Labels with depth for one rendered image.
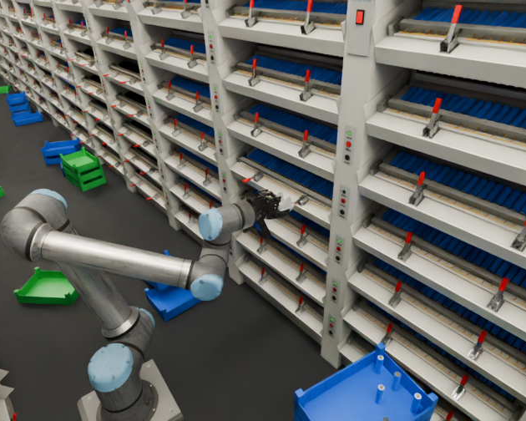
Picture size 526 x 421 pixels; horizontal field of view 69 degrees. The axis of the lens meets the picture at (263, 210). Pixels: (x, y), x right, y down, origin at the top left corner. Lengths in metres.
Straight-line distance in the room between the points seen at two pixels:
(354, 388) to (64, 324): 1.52
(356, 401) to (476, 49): 0.91
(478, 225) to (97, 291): 1.20
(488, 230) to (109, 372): 1.23
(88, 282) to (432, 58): 1.23
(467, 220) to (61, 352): 1.78
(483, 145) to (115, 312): 1.28
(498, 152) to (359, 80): 0.39
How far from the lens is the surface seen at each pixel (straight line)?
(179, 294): 2.17
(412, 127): 1.09
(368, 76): 1.11
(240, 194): 1.85
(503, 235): 1.09
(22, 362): 2.17
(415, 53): 1.03
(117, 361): 1.51
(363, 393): 1.20
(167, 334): 2.00
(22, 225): 1.27
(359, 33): 1.11
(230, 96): 1.67
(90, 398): 1.80
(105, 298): 1.51
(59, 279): 2.53
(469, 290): 1.21
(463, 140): 1.04
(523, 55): 0.97
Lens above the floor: 1.49
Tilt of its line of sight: 32 degrees down
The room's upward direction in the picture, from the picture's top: 2 degrees counter-clockwise
